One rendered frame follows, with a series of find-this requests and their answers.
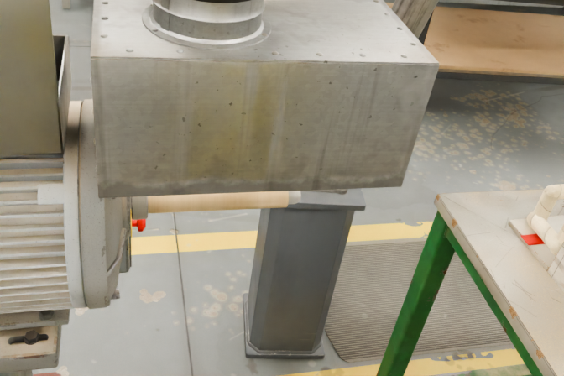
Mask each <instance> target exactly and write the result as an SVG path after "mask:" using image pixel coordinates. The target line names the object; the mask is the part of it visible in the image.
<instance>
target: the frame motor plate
mask: <svg viewBox="0 0 564 376"><path fill-rule="evenodd" d="M61 327H62V325H58V326H40V327H30V328H20V329H10V330H1V331H0V373H11V372H18V371H27V370H35V369H44V368H56V367H57V366H58V364H59V356H60V337H61Z"/></svg>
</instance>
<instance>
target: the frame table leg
mask: <svg viewBox="0 0 564 376"><path fill-rule="evenodd" d="M446 228H447V223H446V222H445V220H444V219H443V217H442V215H441V213H440V212H439V211H438V210H437V212H436V216H435V218H434V221H433V223H432V225H431V230H430V232H429V234H428V237H427V239H426V243H425V246H424V247H423V250H422V253H421V256H420V259H419V262H418V264H417V266H416V269H415V272H414V275H413V278H412V280H411V282H410V287H409V289H408V291H407V294H406V296H405V300H404V302H403V305H402V307H401V310H400V312H399V316H398V318H397V321H396V323H395V326H394V330H393V332H392V334H391V337H390V339H389V343H388V346H387V348H386V350H385V353H384V356H383V359H382V362H381V364H380V366H379V370H378V372H377V375H376V376H404V374H405V371H406V369H407V367H408V364H409V362H410V359H411V356H412V354H413V352H414V350H415V346H416V344H417V342H418V340H419V338H420V335H421V333H422V330H423V328H424V325H425V323H426V320H427V318H428V316H429V314H430V311H431V308H432V306H433V304H434V301H435V299H436V296H437V294H438V291H439V289H440V287H441V283H442V281H443V280H444V277H445V275H446V272H447V270H448V267H449V265H450V262H451V261H452V257H453V255H454V253H455V250H454V248H453V246H452V245H451V244H450V242H449V240H448V239H447V237H445V235H444V233H445V231H446Z"/></svg>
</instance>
